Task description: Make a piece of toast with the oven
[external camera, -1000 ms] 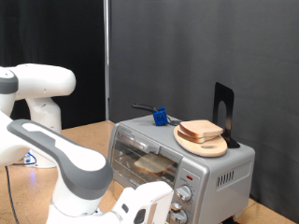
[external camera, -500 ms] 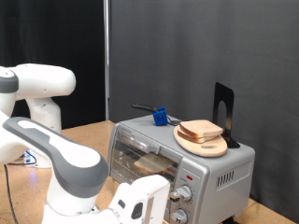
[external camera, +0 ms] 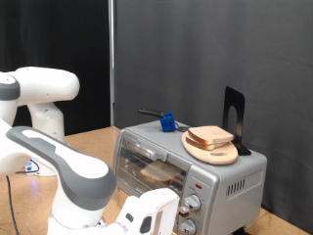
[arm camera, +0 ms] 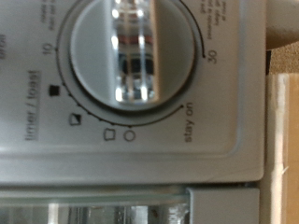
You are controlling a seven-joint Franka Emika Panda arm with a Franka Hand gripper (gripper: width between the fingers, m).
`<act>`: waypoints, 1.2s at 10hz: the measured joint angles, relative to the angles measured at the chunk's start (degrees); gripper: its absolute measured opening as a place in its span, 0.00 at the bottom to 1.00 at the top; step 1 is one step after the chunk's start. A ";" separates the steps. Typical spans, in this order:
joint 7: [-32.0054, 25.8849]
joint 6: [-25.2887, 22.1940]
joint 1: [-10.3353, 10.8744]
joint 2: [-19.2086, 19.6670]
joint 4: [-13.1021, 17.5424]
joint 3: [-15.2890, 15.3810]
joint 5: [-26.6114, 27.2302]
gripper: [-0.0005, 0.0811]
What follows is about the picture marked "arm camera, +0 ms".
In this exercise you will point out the silver oven timer knob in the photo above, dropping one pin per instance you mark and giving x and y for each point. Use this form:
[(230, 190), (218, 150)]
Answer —
[(90, 62)]

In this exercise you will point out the silver toaster oven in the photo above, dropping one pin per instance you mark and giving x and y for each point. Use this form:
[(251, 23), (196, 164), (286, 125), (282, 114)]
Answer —
[(218, 124)]

